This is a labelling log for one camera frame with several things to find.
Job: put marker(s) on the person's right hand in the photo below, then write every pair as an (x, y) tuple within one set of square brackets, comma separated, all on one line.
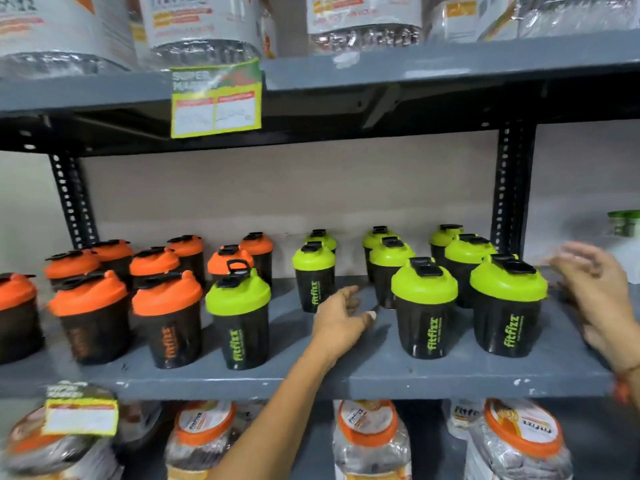
[(607, 304)]

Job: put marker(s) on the person's left hand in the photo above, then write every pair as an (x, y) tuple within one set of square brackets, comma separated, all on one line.
[(336, 329)]

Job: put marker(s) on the person's right fingers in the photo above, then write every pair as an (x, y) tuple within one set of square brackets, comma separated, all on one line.
[(580, 259)]

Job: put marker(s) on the person's left thumb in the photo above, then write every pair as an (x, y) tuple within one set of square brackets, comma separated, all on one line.
[(365, 322)]

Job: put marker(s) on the person's left forearm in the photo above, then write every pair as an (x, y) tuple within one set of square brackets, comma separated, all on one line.
[(280, 419)]

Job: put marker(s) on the person's right forearm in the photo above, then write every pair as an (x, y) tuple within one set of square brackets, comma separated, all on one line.
[(634, 389)]

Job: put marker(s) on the white bottle with green lid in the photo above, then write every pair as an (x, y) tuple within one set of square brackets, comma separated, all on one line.
[(627, 254)]

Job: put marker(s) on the grey metal shelf board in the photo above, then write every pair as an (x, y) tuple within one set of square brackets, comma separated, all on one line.
[(375, 374), (450, 64)]

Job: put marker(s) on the row of green-lid shaker bottles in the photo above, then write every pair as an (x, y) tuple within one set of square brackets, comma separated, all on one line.
[(507, 304)]

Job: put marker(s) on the black perforated shelf upright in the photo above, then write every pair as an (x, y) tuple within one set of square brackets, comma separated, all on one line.
[(511, 194), (75, 204)]

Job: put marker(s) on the orange thread wristband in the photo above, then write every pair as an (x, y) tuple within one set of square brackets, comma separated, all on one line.
[(621, 389)]

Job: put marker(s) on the row of orange-lid clear jars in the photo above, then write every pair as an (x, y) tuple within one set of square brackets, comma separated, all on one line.
[(520, 444)]

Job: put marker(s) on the row of orange-lid shaker bottles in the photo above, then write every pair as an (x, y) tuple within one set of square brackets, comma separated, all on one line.
[(167, 304)]

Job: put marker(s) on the large yellow-green shelf tag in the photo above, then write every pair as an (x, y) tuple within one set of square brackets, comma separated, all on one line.
[(216, 102)]

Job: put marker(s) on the small yellow shelf tag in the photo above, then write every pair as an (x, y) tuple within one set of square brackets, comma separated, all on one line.
[(80, 419)]

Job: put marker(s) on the row of white-label clear jars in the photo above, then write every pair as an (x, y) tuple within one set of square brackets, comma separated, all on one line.
[(200, 24)]

